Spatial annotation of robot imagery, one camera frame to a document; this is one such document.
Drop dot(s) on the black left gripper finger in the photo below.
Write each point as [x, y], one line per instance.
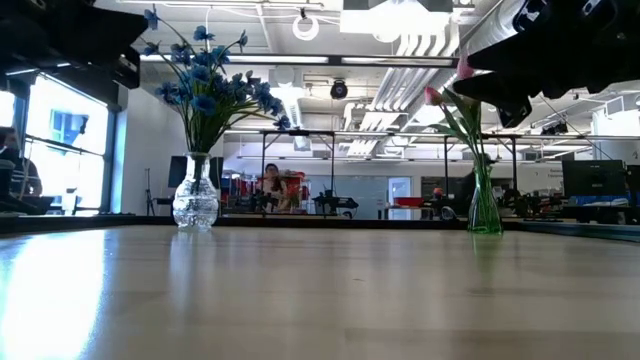
[95, 35]
[129, 67]

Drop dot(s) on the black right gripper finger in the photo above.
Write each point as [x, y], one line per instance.
[505, 97]
[525, 55]

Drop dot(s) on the pink artificial tulip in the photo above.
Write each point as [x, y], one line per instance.
[464, 70]
[470, 125]
[433, 96]
[481, 190]

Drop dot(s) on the green glass vase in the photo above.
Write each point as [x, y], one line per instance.
[484, 215]

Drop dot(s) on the clear glass vase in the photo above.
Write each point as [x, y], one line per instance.
[195, 210]

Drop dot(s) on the bright window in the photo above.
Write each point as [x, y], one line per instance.
[65, 125]

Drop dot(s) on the thin black floor stand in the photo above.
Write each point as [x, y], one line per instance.
[149, 192]

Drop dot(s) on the red tray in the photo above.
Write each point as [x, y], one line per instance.
[409, 201]

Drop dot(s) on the person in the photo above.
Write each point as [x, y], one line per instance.
[272, 182]
[25, 175]

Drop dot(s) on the black overhead crossbeam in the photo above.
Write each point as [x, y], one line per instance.
[340, 61]

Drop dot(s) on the black background robot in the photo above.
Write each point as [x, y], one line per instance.
[335, 202]

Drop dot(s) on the red storage bins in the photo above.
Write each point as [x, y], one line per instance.
[297, 182]

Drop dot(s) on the black metal rack frame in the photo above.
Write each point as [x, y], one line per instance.
[263, 150]
[446, 175]

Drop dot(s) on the black overhead camera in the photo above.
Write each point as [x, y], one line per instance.
[339, 90]

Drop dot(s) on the black aluminium table frame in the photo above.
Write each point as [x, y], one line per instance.
[350, 222]

